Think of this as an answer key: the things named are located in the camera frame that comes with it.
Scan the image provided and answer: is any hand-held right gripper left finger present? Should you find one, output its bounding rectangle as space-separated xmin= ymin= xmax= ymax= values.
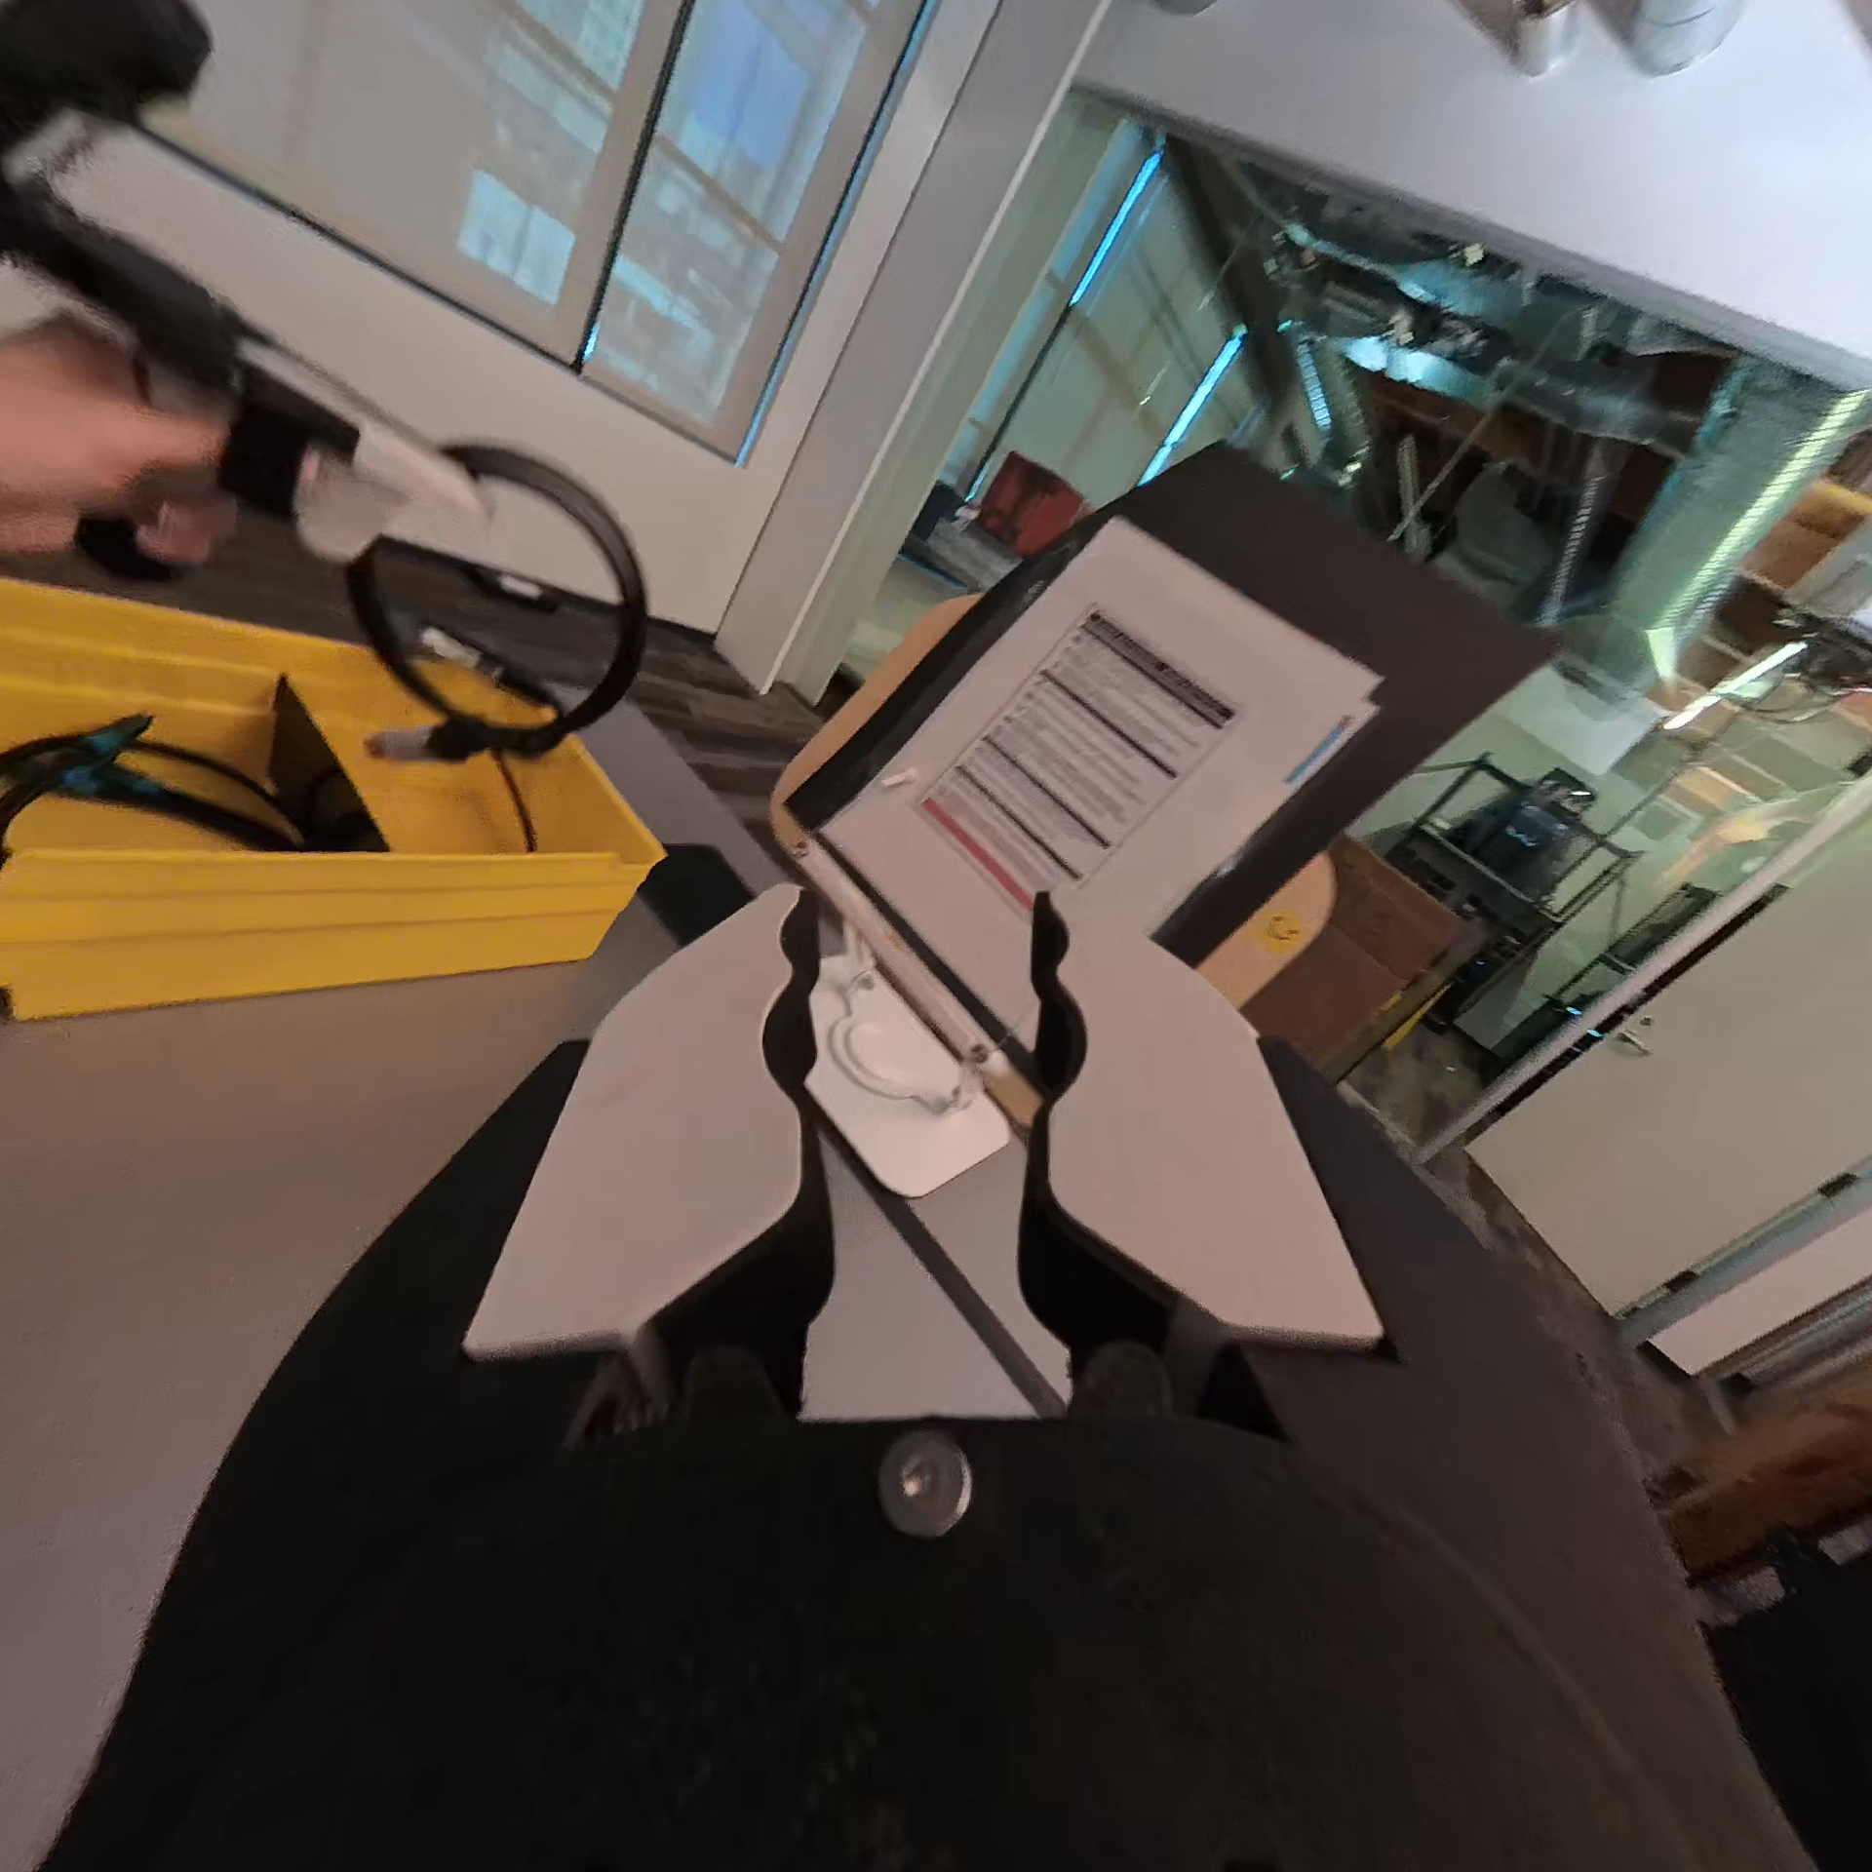
xmin=465 ymin=880 xmax=835 ymax=1417

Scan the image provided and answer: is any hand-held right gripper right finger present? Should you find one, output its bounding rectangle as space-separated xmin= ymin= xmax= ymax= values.
xmin=1018 ymin=889 xmax=1389 ymax=1412

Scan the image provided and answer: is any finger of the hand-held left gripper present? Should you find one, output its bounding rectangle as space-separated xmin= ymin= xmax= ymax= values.
xmin=295 ymin=466 xmax=421 ymax=569
xmin=244 ymin=341 xmax=496 ymax=520

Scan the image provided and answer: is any thick smooth black cable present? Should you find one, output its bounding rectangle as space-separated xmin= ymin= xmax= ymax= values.
xmin=345 ymin=446 xmax=653 ymax=764

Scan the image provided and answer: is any thick black braided hdmi cable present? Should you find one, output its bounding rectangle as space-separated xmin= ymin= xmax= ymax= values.
xmin=0 ymin=718 xmax=309 ymax=864

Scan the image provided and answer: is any yellow plastic bin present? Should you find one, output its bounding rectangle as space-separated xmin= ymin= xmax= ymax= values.
xmin=0 ymin=578 xmax=667 ymax=1022

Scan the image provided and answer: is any person's left hand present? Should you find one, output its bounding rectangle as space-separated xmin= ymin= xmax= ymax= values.
xmin=0 ymin=321 xmax=242 ymax=563

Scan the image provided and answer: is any brown cardboard box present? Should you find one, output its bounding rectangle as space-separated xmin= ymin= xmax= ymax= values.
xmin=1243 ymin=840 xmax=1470 ymax=1070

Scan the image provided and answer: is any instruction sign on stand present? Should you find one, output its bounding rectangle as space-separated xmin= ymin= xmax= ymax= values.
xmin=770 ymin=592 xmax=1338 ymax=1012
xmin=782 ymin=446 xmax=1559 ymax=968

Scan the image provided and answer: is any large gridded window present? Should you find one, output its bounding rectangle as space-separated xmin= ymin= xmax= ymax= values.
xmin=137 ymin=0 xmax=937 ymax=462

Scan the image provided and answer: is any printed instruction sheet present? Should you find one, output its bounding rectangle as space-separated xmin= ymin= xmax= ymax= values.
xmin=818 ymin=520 xmax=1384 ymax=1026

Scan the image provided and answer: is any red case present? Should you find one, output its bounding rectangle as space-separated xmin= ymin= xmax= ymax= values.
xmin=972 ymin=453 xmax=1092 ymax=556

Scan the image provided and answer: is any black equipment case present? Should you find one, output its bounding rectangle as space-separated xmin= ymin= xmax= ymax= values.
xmin=1703 ymin=1552 xmax=1872 ymax=1872

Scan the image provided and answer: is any silver flexible duct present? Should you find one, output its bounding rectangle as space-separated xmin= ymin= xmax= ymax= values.
xmin=1593 ymin=358 xmax=1872 ymax=688

